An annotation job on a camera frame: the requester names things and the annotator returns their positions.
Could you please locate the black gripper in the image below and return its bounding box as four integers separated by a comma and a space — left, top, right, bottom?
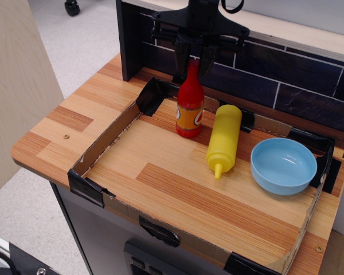
151, 1, 250, 77

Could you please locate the red hot sauce bottle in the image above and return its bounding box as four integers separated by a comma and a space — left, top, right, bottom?
176, 60, 204, 138

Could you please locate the cardboard fence with black tape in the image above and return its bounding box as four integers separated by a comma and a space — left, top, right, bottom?
68, 78, 341, 274

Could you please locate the yellow mustard squeeze bottle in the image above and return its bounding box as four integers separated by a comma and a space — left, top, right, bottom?
206, 104, 243, 179

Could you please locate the dark tile backsplash panel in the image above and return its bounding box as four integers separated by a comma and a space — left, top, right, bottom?
116, 1, 344, 147

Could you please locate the black caster wheel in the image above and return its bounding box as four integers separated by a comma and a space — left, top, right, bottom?
64, 0, 80, 17

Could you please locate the light blue bowl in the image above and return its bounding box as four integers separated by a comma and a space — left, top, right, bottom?
251, 137, 318, 195

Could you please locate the light wooden board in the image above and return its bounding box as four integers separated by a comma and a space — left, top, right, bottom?
0, 1, 64, 189

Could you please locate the grey cabinet under table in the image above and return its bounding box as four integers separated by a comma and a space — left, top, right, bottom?
52, 184, 225, 274

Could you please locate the grey control panel with buttons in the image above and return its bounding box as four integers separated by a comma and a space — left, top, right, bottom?
124, 242, 179, 274

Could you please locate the black metal base with screw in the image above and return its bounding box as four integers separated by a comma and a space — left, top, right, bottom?
0, 243, 59, 274

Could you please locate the black cable loop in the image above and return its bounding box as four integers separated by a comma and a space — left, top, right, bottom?
220, 0, 244, 14

